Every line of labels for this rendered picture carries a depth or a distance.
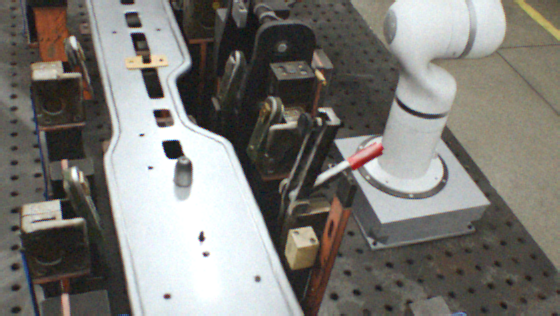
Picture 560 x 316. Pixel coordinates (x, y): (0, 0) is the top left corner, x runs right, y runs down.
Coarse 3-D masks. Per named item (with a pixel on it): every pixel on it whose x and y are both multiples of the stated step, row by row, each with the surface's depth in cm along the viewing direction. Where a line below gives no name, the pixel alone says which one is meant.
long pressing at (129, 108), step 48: (96, 0) 137; (144, 0) 140; (96, 48) 124; (144, 96) 114; (144, 144) 104; (192, 144) 106; (144, 192) 96; (192, 192) 97; (240, 192) 99; (144, 240) 89; (192, 240) 90; (240, 240) 91; (144, 288) 83; (192, 288) 84; (240, 288) 85; (288, 288) 86
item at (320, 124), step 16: (320, 112) 82; (304, 128) 80; (320, 128) 81; (336, 128) 81; (304, 144) 86; (320, 144) 82; (304, 160) 88; (320, 160) 84; (304, 176) 86; (288, 192) 91; (304, 192) 88; (288, 208) 90
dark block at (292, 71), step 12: (276, 72) 104; (288, 72) 105; (300, 72) 106; (312, 72) 106; (276, 84) 104; (288, 84) 104; (300, 84) 105; (312, 84) 106; (276, 96) 105; (288, 96) 106; (300, 96) 107
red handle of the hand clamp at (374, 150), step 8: (376, 144) 89; (360, 152) 89; (368, 152) 89; (376, 152) 89; (344, 160) 90; (352, 160) 89; (360, 160) 89; (368, 160) 89; (336, 168) 90; (344, 168) 89; (352, 168) 89; (320, 176) 90; (328, 176) 90; (336, 176) 90; (320, 184) 90; (312, 192) 90
